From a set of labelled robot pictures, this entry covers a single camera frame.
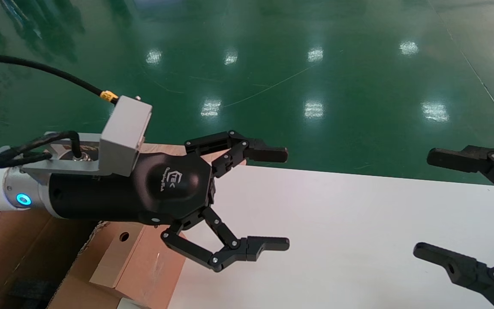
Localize wooden pallet board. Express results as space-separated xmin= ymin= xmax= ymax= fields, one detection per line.
xmin=141 ymin=143 xmax=247 ymax=167

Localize silver camera mounting bracket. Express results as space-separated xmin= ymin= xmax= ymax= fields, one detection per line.
xmin=0 ymin=131 xmax=102 ymax=176

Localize long black camera cable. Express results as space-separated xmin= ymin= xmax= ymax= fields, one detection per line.
xmin=0 ymin=53 xmax=119 ymax=104

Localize small cardboard box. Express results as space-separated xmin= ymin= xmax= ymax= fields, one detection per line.
xmin=89 ymin=222 xmax=188 ymax=309

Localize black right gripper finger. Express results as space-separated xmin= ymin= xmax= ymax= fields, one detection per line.
xmin=427 ymin=144 xmax=494 ymax=206
xmin=413 ymin=242 xmax=494 ymax=309

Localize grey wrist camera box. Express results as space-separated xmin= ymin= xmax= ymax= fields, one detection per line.
xmin=98 ymin=95 xmax=153 ymax=177

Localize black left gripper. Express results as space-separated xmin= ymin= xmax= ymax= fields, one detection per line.
xmin=48 ymin=130 xmax=290 ymax=273

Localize short looped black cable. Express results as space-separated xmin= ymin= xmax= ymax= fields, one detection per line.
xmin=0 ymin=131 xmax=83 ymax=169

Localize large open cardboard box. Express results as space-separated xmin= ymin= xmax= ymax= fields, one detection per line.
xmin=0 ymin=209 xmax=121 ymax=309

